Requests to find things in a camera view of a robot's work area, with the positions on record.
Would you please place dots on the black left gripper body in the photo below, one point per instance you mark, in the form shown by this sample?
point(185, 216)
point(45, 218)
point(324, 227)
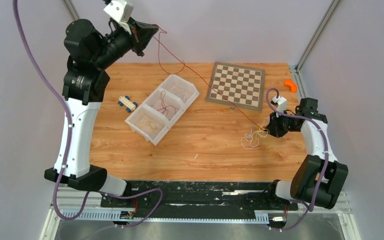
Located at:
point(133, 31)

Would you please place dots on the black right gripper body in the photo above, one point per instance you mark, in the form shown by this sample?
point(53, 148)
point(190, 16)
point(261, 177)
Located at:
point(281, 125)

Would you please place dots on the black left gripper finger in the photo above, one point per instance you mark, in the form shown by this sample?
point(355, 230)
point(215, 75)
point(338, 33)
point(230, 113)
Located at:
point(143, 37)
point(142, 25)

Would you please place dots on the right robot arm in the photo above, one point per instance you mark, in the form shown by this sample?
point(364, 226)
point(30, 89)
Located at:
point(320, 178)

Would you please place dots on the orange plastic elbow piece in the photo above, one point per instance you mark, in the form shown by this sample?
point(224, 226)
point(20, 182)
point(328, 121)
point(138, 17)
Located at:
point(291, 85)

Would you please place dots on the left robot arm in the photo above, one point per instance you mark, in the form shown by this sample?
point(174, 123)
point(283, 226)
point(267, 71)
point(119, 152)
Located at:
point(84, 84)

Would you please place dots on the wooden chessboard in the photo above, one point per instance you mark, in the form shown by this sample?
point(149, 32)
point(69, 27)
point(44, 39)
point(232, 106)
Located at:
point(237, 85)

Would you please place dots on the white blue toy car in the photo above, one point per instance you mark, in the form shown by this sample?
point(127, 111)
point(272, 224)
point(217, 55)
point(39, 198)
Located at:
point(124, 101)

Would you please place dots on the white three-compartment plastic bin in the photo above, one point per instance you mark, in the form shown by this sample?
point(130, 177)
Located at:
point(162, 108)

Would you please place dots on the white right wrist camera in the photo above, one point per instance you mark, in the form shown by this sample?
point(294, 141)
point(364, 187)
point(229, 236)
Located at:
point(280, 102)

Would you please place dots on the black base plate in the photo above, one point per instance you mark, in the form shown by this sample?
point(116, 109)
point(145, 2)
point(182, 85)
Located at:
point(199, 198)

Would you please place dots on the white slotted cable duct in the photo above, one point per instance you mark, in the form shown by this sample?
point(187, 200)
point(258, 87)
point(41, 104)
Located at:
point(121, 215)

